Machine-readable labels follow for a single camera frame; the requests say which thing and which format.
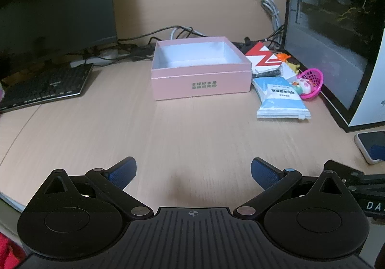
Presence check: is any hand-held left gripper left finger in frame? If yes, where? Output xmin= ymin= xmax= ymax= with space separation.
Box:
xmin=45 ymin=156 xmax=154 ymax=219

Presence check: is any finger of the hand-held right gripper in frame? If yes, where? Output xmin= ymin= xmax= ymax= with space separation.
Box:
xmin=324 ymin=160 xmax=366 ymax=181

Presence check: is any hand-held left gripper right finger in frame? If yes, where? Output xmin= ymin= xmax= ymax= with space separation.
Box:
xmin=233 ymin=157 xmax=351 ymax=220

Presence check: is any blue and white packet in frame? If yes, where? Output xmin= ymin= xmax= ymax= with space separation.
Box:
xmin=252 ymin=76 xmax=311 ymax=121

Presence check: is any small colourful toy figure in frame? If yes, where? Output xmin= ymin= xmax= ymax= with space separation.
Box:
xmin=293 ymin=77 xmax=312 ymax=94

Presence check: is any pink plastic basket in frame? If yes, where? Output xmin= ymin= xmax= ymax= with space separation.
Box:
xmin=296 ymin=68 xmax=324 ymax=100

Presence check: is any red and white box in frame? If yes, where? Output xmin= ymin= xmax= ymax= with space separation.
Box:
xmin=244 ymin=41 xmax=285 ymax=74

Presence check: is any pink cardboard box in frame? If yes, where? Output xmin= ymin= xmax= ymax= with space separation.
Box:
xmin=150 ymin=36 xmax=252 ymax=101

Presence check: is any smartphone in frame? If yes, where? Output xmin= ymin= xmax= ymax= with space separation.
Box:
xmin=354 ymin=131 xmax=385 ymax=165

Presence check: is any black keyboard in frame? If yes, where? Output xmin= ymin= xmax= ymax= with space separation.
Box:
xmin=0 ymin=63 xmax=95 ymax=113

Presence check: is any white power strip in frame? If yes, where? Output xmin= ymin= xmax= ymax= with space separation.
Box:
xmin=69 ymin=50 xmax=121 ymax=67

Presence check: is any glass-sided computer case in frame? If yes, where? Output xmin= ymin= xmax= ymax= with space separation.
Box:
xmin=284 ymin=0 xmax=385 ymax=133

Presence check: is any red cloth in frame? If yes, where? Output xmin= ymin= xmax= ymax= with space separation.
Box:
xmin=0 ymin=233 xmax=28 ymax=269

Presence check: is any black computer monitor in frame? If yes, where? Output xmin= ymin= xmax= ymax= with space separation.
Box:
xmin=0 ymin=0 xmax=118 ymax=85

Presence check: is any tangle of black cables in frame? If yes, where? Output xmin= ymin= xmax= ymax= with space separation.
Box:
xmin=81 ymin=25 xmax=285 ymax=63

